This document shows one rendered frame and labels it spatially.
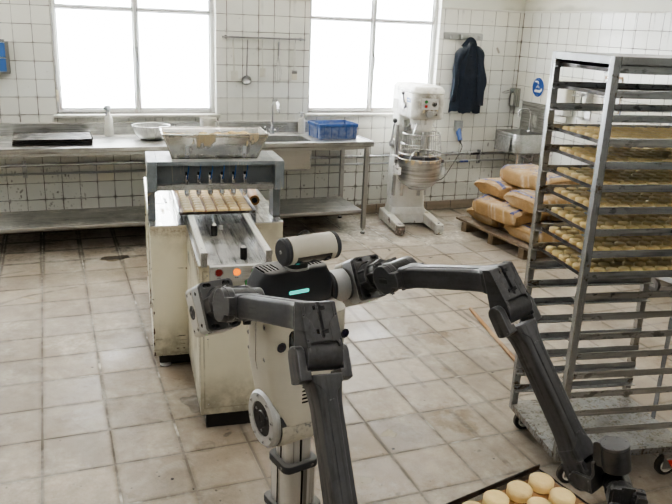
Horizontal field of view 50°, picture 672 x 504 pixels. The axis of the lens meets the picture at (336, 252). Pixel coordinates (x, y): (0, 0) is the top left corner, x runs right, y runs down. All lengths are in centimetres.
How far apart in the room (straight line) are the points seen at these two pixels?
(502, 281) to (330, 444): 56
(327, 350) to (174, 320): 283
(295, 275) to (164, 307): 227
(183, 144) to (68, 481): 172
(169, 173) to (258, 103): 324
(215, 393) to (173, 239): 90
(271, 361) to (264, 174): 227
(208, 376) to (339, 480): 224
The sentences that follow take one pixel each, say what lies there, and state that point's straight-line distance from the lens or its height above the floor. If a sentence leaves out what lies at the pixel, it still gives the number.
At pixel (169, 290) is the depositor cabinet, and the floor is 47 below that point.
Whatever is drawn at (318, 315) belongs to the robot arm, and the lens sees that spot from 135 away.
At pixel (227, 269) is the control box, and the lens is 327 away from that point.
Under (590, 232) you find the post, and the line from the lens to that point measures 300.
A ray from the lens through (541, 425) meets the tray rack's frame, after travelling 359.
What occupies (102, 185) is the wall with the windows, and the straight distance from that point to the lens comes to 697.
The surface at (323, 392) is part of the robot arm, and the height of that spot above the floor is 126.
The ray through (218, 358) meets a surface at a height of 38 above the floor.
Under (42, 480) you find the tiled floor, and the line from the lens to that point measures 344.
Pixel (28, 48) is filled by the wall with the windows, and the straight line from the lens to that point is 681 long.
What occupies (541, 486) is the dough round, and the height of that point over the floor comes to 102.
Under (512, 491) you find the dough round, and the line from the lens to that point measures 153.
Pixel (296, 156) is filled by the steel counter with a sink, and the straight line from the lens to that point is 662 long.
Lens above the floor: 188
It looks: 17 degrees down
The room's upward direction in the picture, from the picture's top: 2 degrees clockwise
